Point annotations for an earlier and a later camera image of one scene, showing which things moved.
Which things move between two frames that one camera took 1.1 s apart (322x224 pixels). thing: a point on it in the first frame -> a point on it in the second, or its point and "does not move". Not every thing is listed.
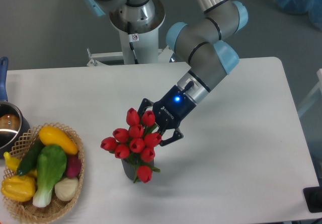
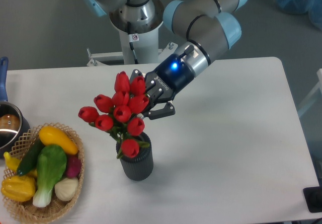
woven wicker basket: [26, 210] does not move
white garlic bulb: [66, 188] does not move
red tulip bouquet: [137, 144] -> [116, 114]
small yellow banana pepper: [12, 163] does not move
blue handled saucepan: [13, 127] does not move
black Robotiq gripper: [173, 107] -> [171, 77]
